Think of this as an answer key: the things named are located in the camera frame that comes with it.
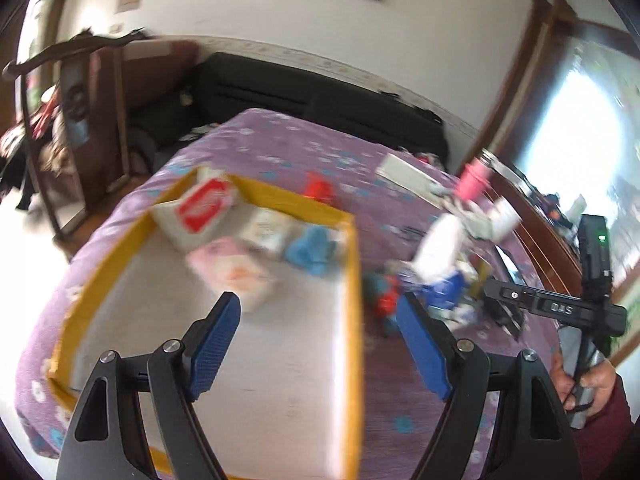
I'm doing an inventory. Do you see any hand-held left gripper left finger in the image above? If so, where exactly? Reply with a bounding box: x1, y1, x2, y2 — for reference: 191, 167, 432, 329
56, 291, 242, 480

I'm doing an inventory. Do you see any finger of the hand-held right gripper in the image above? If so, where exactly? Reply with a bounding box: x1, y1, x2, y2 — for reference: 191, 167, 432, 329
482, 279, 540, 312
492, 305, 525, 342

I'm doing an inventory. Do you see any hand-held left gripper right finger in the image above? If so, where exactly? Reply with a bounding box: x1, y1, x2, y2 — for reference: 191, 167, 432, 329
395, 291, 583, 480

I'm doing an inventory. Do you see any zip bag of coloured strips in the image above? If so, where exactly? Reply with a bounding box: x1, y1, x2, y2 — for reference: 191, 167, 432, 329
470, 260, 493, 291

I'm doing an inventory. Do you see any yellow cardboard box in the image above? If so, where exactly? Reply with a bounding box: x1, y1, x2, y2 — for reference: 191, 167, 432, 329
47, 167, 363, 480

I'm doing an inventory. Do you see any white soft packet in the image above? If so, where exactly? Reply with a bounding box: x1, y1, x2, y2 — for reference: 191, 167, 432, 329
412, 212, 471, 286

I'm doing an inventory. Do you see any person's right forearm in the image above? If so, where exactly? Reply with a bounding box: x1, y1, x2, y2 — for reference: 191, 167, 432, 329
570, 375, 640, 480

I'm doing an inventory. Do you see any red and blue soft toy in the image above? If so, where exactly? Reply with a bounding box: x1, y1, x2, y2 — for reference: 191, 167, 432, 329
362, 270, 403, 336

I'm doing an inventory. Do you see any red soft item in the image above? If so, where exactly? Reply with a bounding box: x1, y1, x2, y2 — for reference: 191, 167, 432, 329
302, 170, 336, 206

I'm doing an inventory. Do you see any person's right hand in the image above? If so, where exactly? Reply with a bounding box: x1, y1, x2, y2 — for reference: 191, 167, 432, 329
550, 351, 621, 418

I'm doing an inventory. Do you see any black smartphone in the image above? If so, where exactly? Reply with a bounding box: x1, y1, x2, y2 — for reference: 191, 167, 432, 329
492, 247, 528, 288

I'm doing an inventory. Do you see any blue and white packet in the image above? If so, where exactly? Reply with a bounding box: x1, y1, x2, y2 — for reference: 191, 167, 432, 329
400, 260, 481, 326

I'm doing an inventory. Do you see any pink tissue packet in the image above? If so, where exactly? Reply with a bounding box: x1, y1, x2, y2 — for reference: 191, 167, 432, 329
187, 237, 278, 311

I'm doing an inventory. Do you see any white glove with green cuff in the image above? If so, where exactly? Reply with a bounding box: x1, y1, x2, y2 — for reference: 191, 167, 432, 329
447, 200, 493, 241

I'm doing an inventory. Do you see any white plastic jar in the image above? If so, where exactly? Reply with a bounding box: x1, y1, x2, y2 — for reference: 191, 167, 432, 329
487, 197, 521, 238

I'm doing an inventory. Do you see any pink cup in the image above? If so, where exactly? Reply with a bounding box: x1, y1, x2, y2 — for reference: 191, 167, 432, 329
452, 157, 493, 201

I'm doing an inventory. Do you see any red and white tissue packet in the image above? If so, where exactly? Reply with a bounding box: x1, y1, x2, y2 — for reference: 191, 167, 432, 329
150, 167, 243, 253

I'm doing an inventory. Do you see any white booklet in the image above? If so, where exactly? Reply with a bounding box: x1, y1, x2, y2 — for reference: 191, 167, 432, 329
375, 152, 436, 193

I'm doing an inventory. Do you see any purple floral tablecloth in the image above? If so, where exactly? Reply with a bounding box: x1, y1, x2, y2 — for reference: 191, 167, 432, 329
15, 107, 566, 480

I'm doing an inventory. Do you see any wooden framed window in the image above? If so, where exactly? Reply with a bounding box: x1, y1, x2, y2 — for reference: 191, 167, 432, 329
475, 0, 640, 311

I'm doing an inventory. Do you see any dark wooden chair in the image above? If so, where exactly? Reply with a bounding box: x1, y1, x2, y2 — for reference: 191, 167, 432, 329
2, 30, 151, 243

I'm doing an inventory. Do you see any black sofa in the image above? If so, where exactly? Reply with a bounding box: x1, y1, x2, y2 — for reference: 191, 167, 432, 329
127, 52, 448, 171

